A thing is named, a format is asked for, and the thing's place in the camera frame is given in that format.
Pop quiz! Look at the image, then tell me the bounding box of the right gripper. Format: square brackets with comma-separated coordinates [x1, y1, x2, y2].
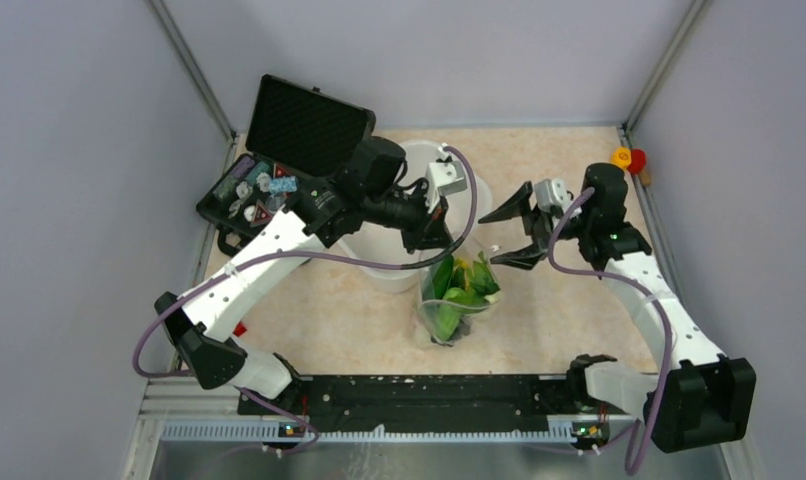
[478, 183, 593, 270]

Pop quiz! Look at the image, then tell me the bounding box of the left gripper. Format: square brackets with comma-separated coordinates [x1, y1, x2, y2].
[364, 179, 455, 254]

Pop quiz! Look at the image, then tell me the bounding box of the white plastic basket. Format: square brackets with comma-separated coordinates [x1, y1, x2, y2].
[336, 139, 494, 295]

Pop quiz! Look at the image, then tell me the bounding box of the green leaf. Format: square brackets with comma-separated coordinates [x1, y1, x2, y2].
[467, 252, 501, 296]

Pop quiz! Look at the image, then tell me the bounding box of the clear zip top bag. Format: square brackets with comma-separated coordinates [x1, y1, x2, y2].
[415, 238, 503, 347]

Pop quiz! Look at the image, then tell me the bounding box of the green bok choy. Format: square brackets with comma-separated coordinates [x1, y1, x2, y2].
[430, 256, 455, 300]

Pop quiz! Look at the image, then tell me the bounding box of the light green small cucumber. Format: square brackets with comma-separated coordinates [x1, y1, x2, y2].
[433, 287, 489, 342]

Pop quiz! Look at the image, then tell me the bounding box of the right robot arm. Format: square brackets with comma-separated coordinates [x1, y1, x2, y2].
[479, 163, 756, 453]

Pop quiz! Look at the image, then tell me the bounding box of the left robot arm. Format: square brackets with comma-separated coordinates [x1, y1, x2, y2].
[157, 137, 476, 414]

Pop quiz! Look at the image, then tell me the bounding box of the black open case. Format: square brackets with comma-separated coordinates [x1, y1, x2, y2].
[196, 74, 376, 257]

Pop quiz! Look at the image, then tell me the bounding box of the red yellow emergency button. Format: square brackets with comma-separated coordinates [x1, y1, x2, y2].
[610, 147, 652, 187]

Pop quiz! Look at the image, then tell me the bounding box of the red blue toy block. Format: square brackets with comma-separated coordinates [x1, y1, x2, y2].
[233, 322, 247, 337]

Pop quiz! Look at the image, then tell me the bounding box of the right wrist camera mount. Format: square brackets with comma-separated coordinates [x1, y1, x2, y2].
[533, 178, 573, 218]

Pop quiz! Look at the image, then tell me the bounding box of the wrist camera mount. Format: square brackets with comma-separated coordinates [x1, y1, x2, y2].
[425, 144, 468, 212]
[533, 178, 573, 218]

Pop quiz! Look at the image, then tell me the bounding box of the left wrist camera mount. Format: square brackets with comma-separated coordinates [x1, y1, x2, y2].
[425, 144, 468, 212]

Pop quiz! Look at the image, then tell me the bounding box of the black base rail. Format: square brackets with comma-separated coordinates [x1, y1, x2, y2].
[140, 374, 632, 449]

